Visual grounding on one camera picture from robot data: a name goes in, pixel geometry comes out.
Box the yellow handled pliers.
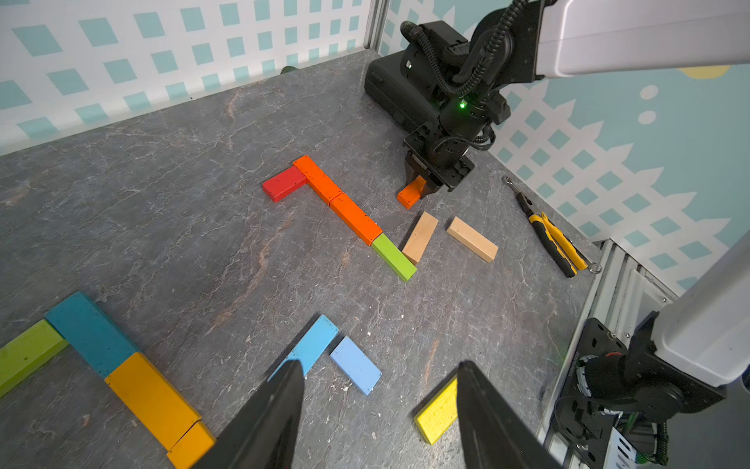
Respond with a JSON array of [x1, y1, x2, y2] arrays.
[[503, 176, 603, 277]]

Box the yellow-orange long block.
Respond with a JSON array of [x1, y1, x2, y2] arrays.
[[105, 352, 201, 451]]

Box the orange block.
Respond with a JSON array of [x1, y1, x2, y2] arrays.
[[396, 176, 427, 209], [329, 193, 383, 246]]

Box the red-orange block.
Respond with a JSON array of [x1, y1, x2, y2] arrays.
[[293, 156, 342, 205]]

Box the lime green short block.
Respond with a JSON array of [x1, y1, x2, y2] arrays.
[[0, 320, 68, 397]]

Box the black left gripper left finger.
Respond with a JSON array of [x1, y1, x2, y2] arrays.
[[193, 360, 305, 468]]

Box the light blue long block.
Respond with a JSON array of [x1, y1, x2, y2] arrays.
[[269, 315, 339, 379]]

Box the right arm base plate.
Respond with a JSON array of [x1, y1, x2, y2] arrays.
[[552, 318, 626, 468]]

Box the tan wooden long block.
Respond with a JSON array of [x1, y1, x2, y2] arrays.
[[446, 217, 498, 263]]

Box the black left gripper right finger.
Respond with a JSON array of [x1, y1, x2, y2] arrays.
[[457, 361, 561, 469]]

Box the light blue short block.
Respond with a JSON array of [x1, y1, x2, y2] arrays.
[[331, 336, 382, 396]]

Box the red short block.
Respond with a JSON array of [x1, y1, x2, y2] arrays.
[[262, 166, 308, 203]]

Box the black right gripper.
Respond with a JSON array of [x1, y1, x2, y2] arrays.
[[404, 123, 475, 192]]

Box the black plastic tool case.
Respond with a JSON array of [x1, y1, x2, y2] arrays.
[[364, 47, 439, 132]]

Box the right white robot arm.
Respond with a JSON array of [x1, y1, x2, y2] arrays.
[[398, 1, 749, 422]]

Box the yellow-orange short block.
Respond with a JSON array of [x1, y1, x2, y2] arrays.
[[167, 421, 216, 469]]

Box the yellow long block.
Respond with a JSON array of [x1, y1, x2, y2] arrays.
[[413, 376, 458, 445]]

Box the tan wooden short block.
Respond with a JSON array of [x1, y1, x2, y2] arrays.
[[402, 212, 439, 265]]

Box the teal long block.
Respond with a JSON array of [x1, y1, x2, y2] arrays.
[[45, 291, 140, 378]]

